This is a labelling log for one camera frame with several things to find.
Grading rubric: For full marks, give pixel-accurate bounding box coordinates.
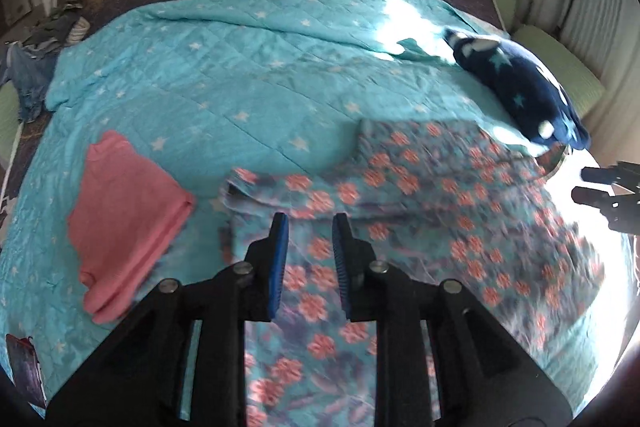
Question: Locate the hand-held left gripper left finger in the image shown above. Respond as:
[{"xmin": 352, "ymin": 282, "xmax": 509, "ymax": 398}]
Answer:
[{"xmin": 45, "ymin": 212, "xmax": 291, "ymax": 427}]

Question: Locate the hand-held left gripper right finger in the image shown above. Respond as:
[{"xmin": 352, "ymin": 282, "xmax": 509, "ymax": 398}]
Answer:
[{"xmin": 331, "ymin": 213, "xmax": 571, "ymax": 427}]

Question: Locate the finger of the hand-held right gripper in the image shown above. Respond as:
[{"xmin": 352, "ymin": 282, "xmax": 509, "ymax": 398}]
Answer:
[
  {"xmin": 571, "ymin": 187, "xmax": 618, "ymax": 214},
  {"xmin": 581, "ymin": 161, "xmax": 640, "ymax": 188}
]

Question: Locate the teal floral garment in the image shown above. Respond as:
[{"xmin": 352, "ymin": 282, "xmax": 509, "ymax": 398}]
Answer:
[{"xmin": 220, "ymin": 118, "xmax": 608, "ymax": 427}]

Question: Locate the grey clothes pile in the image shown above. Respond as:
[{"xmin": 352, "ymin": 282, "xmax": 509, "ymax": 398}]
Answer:
[{"xmin": 32, "ymin": 4, "xmax": 91, "ymax": 48}]

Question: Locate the large green pillow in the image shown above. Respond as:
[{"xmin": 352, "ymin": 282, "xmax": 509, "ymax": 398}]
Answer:
[{"xmin": 512, "ymin": 24, "xmax": 607, "ymax": 118}]

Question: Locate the navy star plush blanket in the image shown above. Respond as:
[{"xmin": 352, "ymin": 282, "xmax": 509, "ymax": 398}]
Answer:
[{"xmin": 444, "ymin": 28, "xmax": 592, "ymax": 152}]

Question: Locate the pink folded garment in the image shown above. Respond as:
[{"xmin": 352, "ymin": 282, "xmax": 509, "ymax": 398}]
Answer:
[{"xmin": 67, "ymin": 129, "xmax": 197, "ymax": 324}]

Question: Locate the teal star quilt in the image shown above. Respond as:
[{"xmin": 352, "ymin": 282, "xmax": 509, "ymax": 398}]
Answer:
[{"xmin": 0, "ymin": 0, "xmax": 626, "ymax": 427}]

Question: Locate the dark flat book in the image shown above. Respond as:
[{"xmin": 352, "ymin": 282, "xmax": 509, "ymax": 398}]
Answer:
[{"xmin": 5, "ymin": 333, "xmax": 47, "ymax": 409}]

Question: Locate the green floor cushion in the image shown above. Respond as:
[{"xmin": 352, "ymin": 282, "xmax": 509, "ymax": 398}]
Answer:
[{"xmin": 0, "ymin": 84, "xmax": 26, "ymax": 158}]

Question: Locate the blue jeans pile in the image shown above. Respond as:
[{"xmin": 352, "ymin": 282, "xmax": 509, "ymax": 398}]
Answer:
[{"xmin": 0, "ymin": 44, "xmax": 58, "ymax": 122}]

